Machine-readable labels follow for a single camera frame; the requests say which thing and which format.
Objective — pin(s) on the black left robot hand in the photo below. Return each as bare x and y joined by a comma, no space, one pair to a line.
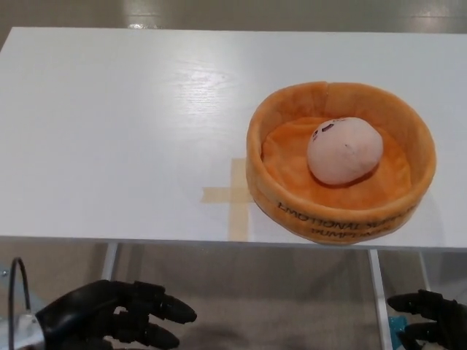
84,306

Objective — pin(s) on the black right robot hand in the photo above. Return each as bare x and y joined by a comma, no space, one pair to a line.
441,310

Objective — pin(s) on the pink round plush toy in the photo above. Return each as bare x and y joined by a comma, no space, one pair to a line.
346,151

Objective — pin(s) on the orange plush round plate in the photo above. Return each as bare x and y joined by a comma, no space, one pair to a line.
288,153

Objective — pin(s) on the white table leg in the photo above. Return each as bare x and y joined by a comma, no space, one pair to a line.
109,260
377,284
426,270

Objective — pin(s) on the teal patterned object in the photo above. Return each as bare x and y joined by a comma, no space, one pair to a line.
397,328

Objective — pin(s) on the beige masking tape strip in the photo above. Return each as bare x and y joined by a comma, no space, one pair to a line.
239,222

